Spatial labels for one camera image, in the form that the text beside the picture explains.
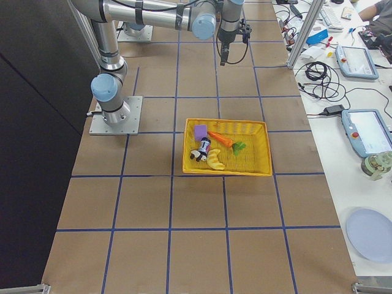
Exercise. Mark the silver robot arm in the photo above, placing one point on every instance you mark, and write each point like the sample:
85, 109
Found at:
131, 23

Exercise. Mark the blue box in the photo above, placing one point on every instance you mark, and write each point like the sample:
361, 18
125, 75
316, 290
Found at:
317, 36

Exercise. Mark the orange plush carrot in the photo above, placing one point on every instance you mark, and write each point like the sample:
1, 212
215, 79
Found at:
228, 142

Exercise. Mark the black power adapter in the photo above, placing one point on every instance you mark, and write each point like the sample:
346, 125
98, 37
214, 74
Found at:
333, 110

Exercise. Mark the far teach pendant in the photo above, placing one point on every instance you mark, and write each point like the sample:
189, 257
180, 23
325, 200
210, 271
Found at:
356, 62

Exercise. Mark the plush panda toy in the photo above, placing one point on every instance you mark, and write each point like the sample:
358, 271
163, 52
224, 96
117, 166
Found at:
198, 155

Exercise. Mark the yellow plush banana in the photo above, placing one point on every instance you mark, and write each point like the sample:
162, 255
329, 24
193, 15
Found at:
213, 161

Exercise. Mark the light blue plate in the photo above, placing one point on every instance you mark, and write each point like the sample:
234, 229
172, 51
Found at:
370, 234

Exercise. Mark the near teach pendant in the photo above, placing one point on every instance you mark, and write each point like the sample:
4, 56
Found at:
366, 131

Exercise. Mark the aluminium frame post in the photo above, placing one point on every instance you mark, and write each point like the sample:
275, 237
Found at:
306, 28

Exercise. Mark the white keyboard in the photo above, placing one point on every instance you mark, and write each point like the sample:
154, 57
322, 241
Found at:
330, 19

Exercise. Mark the yellow woven basket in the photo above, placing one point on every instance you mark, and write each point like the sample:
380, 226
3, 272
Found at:
253, 160

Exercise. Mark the small printed can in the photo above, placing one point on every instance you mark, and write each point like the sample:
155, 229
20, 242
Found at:
204, 145

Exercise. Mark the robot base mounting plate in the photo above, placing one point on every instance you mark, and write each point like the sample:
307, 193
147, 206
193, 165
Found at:
122, 122

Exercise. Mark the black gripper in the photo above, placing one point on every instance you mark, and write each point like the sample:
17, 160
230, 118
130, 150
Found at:
226, 36

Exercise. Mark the glass jar with lid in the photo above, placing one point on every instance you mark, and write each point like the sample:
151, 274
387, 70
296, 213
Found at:
377, 165

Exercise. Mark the black side panel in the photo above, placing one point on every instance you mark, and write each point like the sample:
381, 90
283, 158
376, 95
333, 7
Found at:
46, 69

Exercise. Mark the teach pendant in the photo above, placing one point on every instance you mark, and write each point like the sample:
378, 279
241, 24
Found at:
366, 131
356, 62

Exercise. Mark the seated person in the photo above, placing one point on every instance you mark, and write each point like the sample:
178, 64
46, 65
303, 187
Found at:
378, 16

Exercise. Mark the purple foam block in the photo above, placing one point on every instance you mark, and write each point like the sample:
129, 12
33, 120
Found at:
200, 132

